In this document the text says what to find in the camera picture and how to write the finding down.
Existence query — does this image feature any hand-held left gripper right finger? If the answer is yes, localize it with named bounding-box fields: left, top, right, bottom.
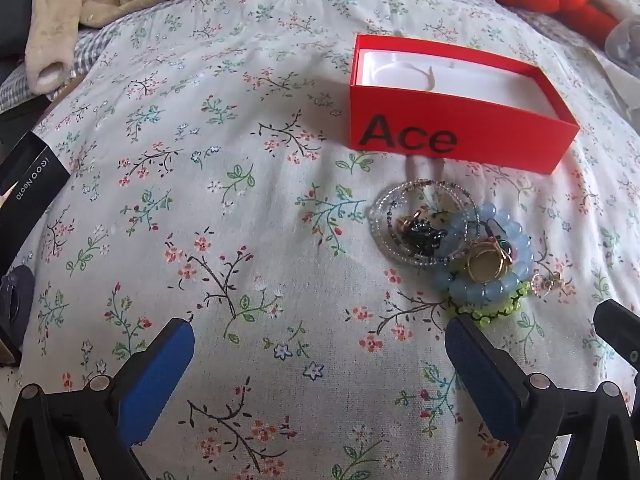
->
left=445, top=312, right=640, bottom=480

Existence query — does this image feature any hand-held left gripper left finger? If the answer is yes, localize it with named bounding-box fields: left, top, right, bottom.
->
left=0, top=317, right=196, bottom=480

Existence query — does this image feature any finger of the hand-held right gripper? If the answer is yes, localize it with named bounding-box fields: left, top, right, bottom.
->
left=594, top=299, right=640, bottom=377

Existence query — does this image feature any green bead bracelet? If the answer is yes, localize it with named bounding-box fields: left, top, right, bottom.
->
left=446, top=255, right=532, bottom=329

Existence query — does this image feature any blue bead bracelet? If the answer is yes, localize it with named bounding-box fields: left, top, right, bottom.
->
left=432, top=202, right=535, bottom=317

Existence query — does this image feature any rose gold earring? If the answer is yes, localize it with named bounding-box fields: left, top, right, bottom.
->
left=531, top=270, right=566, bottom=297

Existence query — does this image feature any large gold ring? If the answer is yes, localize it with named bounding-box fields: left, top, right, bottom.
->
left=465, top=240, right=516, bottom=284

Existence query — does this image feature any dark charm bracelet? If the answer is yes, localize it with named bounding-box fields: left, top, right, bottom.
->
left=395, top=215, right=449, bottom=257

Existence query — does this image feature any clear bead bracelet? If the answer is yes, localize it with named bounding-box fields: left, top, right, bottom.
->
left=367, top=178, right=482, bottom=267

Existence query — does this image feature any red cardboard box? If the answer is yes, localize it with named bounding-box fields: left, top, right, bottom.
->
left=348, top=34, right=581, bottom=176

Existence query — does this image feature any dark blue plastic object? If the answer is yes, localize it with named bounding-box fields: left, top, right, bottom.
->
left=0, top=265, right=37, bottom=358

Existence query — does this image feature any floral bed sheet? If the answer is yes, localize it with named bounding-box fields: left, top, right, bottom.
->
left=0, top=0, right=640, bottom=480

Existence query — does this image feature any black phone box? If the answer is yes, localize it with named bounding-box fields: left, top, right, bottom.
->
left=0, top=131, right=71, bottom=273

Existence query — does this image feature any pale crumpled cloth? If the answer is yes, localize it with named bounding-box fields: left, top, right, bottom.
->
left=585, top=0, right=640, bottom=126

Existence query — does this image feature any dark cloth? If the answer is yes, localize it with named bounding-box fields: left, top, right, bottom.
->
left=0, top=0, right=38, bottom=63

